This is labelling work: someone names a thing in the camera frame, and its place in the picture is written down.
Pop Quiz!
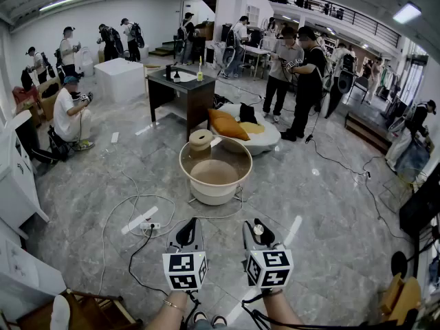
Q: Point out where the black balcony railing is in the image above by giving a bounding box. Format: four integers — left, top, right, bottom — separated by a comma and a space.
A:
263, 0, 402, 50

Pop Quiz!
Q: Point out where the black folding chair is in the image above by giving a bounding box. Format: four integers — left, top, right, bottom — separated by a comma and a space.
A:
346, 76, 369, 105

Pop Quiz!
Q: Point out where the wooden platform step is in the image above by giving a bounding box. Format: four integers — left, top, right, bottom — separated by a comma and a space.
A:
344, 111, 393, 155

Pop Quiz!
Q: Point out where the black stool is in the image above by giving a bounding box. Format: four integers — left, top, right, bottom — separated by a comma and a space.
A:
47, 125, 75, 161

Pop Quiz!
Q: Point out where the white cube pedestal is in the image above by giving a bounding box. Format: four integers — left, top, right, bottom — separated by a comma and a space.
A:
93, 57, 145, 103

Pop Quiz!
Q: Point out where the black box speaker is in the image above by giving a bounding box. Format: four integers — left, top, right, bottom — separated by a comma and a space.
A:
398, 180, 440, 240

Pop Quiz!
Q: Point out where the black plugged power cable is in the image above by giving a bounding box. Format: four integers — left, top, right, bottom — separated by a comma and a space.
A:
128, 225, 169, 297

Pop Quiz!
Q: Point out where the white cabinet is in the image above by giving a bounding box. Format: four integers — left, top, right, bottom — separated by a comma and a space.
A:
0, 110, 51, 240

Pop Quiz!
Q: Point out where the dark wooden washbasin cabinet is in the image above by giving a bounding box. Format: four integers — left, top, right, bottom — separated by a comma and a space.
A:
146, 66, 217, 143

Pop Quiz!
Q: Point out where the ceiling panel light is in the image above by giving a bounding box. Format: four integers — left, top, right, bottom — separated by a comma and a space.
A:
393, 1, 423, 25

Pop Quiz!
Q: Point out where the person's right forearm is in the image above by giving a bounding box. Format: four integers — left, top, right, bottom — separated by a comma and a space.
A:
263, 287, 303, 330

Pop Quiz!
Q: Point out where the black cushion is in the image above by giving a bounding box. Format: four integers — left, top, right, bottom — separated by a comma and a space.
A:
239, 102, 259, 125

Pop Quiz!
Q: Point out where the black floor cable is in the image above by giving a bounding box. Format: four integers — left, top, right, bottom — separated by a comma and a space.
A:
305, 108, 413, 240

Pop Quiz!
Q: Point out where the white toilet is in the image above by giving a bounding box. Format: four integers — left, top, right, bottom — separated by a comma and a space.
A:
79, 46, 96, 78

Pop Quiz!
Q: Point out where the thin wrist bracelet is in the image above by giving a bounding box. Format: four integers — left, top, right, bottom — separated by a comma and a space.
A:
162, 299, 186, 313

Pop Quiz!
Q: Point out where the white floor cable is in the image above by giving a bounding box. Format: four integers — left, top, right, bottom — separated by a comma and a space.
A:
98, 142, 245, 297

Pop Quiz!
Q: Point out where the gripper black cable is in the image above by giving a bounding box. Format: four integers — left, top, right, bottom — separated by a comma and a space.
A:
180, 289, 204, 330
240, 289, 310, 330

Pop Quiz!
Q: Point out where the yellow wire rack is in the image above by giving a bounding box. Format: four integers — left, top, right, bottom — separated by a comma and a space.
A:
377, 165, 426, 215

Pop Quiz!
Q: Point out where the yellow round cushion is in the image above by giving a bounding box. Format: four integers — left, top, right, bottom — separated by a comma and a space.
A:
239, 121, 266, 135

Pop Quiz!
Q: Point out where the person's left forearm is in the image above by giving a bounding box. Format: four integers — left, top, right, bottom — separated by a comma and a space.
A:
146, 289, 190, 330

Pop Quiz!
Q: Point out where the white round floor sofa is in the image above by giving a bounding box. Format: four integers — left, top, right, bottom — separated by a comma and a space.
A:
209, 103, 282, 157

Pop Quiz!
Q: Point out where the white sink basin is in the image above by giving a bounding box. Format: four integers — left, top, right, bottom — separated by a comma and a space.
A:
170, 70, 197, 83

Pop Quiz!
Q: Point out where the round glass-top side table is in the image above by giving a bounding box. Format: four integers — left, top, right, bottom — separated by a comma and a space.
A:
178, 136, 254, 206

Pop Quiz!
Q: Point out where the black round disc on stand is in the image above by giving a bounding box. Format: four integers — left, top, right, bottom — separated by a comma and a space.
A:
390, 251, 408, 281

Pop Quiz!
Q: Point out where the dark wooden chair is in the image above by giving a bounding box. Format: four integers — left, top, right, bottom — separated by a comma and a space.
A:
15, 289, 144, 330

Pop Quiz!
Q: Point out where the white table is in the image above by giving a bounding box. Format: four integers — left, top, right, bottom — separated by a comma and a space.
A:
242, 45, 271, 80

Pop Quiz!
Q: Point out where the beige ring-shaped ornament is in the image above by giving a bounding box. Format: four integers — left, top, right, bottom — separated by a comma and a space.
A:
188, 129, 213, 160

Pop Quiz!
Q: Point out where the ceiling tube light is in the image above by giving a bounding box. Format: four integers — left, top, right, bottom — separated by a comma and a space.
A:
38, 0, 83, 12

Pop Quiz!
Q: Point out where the black cable bundle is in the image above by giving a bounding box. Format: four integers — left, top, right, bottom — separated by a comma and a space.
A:
212, 93, 234, 111

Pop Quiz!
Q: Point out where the yellow wooden chair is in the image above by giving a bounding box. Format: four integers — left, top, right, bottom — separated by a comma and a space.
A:
379, 273, 422, 325

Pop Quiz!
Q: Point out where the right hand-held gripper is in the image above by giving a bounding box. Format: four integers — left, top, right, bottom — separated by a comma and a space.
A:
242, 218, 295, 289

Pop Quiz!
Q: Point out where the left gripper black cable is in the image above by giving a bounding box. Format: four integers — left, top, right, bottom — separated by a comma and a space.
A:
180, 289, 204, 330

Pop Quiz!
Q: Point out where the orange cushion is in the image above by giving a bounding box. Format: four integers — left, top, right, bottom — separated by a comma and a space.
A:
208, 108, 251, 142

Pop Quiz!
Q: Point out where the red box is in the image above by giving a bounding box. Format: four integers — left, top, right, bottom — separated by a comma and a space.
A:
12, 86, 41, 116

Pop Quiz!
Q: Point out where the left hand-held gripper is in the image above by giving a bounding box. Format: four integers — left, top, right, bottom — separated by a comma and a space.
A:
162, 217, 208, 292

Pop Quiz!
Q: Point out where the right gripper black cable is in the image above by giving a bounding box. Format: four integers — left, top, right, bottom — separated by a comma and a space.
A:
240, 289, 310, 330

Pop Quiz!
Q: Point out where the cardboard box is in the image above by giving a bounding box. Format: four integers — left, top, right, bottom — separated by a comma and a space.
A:
36, 77, 63, 122

